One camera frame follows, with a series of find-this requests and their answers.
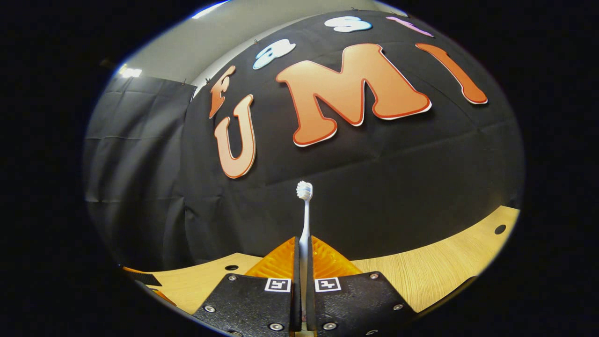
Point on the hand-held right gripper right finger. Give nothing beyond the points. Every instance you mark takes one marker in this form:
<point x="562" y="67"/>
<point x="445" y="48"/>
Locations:
<point x="311" y="306"/>

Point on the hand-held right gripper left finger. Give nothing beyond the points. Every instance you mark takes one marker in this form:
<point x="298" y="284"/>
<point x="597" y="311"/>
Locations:
<point x="296" y="304"/>

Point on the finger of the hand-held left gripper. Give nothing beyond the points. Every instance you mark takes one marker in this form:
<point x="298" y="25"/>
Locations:
<point x="164" y="297"/>
<point x="142" y="279"/>

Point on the white toothbrush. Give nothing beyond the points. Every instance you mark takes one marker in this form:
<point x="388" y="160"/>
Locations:
<point x="305" y="220"/>

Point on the black backdrop cloth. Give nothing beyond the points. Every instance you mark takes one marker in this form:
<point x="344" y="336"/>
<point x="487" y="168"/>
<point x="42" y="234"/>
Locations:
<point x="398" y="187"/>

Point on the ceiling light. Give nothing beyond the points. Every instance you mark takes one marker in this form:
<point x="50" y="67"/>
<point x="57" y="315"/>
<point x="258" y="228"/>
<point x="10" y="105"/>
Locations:
<point x="130" y="72"/>

